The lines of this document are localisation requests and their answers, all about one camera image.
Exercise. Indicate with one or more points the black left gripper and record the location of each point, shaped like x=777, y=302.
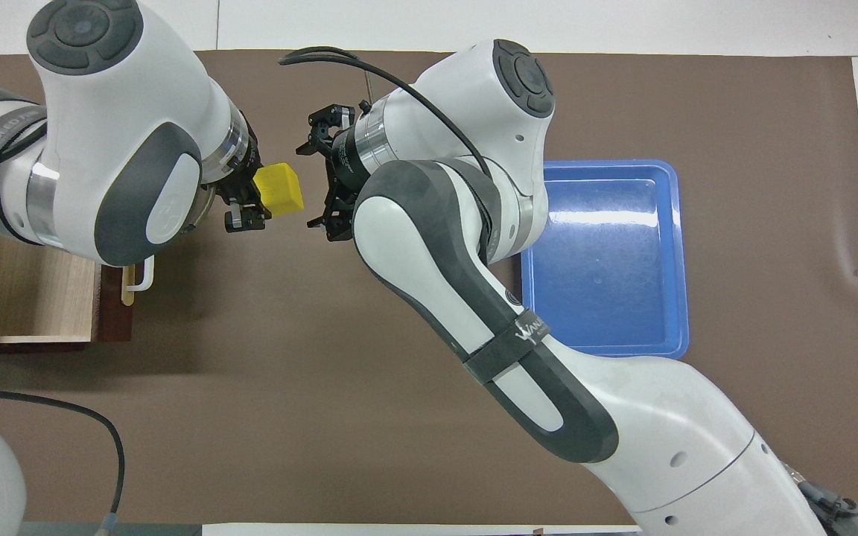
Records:
x=239, y=190

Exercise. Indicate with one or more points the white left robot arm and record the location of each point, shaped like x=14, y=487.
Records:
x=101, y=89

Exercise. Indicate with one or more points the yellow cube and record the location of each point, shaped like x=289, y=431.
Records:
x=280, y=187

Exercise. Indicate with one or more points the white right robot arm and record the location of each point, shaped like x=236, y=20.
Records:
x=474, y=298

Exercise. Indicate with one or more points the blue plastic tray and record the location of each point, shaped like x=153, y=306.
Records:
x=608, y=260

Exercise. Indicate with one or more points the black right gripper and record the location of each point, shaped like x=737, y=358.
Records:
x=341, y=167

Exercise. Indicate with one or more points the brown paper table mat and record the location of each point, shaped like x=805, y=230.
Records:
x=287, y=372

